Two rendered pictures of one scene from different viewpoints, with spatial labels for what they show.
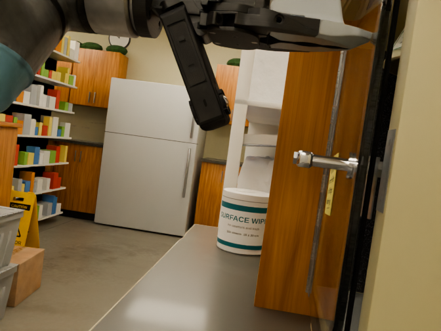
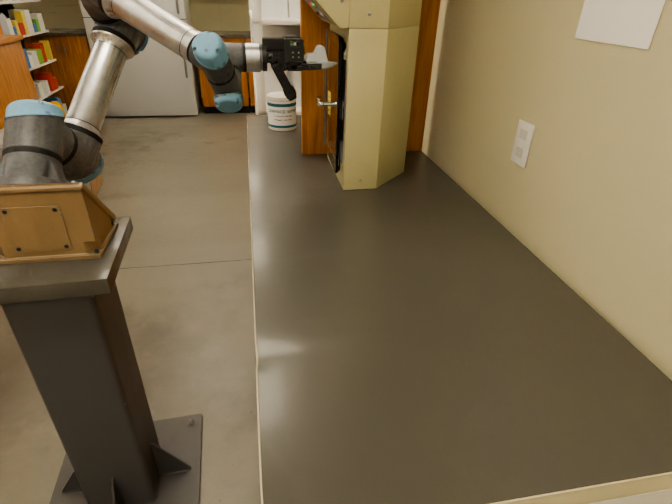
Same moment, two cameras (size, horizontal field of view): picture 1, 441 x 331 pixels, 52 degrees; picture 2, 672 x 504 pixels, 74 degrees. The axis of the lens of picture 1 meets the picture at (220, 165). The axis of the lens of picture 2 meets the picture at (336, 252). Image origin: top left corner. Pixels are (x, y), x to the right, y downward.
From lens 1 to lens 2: 101 cm
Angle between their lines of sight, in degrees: 32
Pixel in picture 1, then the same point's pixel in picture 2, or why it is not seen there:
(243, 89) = (256, 12)
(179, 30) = (278, 71)
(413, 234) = (353, 124)
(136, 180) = (135, 67)
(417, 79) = (350, 80)
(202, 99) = (288, 92)
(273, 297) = (310, 149)
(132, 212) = (141, 100)
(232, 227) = (277, 117)
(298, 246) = (317, 125)
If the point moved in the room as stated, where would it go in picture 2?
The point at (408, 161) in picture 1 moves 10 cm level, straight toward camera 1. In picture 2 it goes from (350, 104) to (347, 112)
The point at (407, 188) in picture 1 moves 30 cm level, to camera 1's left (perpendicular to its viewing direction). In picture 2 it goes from (350, 111) to (248, 116)
